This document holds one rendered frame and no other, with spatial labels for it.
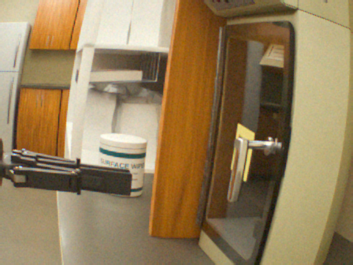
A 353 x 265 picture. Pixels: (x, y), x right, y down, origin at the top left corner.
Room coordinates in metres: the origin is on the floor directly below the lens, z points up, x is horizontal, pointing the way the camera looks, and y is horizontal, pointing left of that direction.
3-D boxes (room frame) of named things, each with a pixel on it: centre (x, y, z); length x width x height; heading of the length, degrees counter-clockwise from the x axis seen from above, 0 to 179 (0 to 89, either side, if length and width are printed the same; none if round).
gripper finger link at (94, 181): (0.57, 0.10, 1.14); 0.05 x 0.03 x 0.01; 105
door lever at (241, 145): (0.65, -0.10, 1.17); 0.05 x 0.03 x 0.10; 105
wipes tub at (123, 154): (1.30, 0.14, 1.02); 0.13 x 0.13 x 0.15
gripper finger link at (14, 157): (0.56, 0.17, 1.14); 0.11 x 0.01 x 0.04; 100
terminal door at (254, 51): (0.76, -0.11, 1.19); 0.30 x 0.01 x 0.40; 15
